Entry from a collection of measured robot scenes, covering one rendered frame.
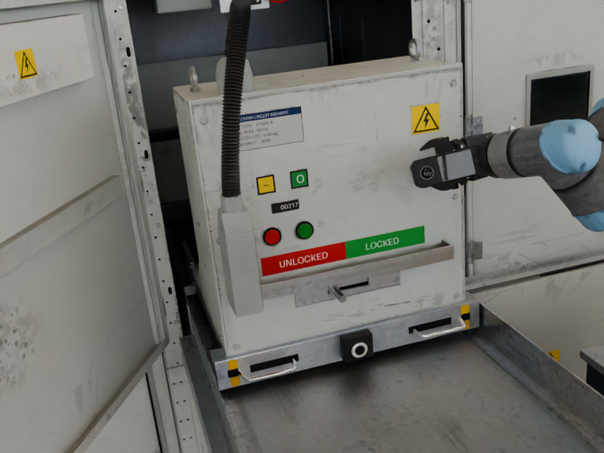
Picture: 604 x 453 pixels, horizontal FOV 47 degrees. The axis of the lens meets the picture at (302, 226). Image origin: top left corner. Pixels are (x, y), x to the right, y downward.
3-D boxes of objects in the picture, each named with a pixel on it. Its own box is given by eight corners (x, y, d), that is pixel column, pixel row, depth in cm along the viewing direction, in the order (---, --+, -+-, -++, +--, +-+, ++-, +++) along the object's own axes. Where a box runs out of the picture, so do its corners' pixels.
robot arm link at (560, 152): (591, 188, 94) (558, 146, 91) (529, 191, 104) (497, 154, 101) (615, 145, 97) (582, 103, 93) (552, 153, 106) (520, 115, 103)
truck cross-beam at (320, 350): (479, 326, 139) (479, 300, 137) (218, 391, 126) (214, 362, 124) (466, 316, 144) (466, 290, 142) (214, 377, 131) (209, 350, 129)
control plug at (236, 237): (264, 312, 113) (253, 212, 107) (235, 318, 112) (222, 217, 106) (253, 294, 120) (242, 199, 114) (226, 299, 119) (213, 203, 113)
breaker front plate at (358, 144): (466, 309, 137) (464, 67, 121) (230, 366, 126) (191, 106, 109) (463, 306, 139) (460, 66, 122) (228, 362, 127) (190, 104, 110)
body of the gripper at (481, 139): (475, 177, 121) (528, 172, 110) (439, 188, 116) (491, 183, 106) (466, 134, 120) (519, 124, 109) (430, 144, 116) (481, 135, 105)
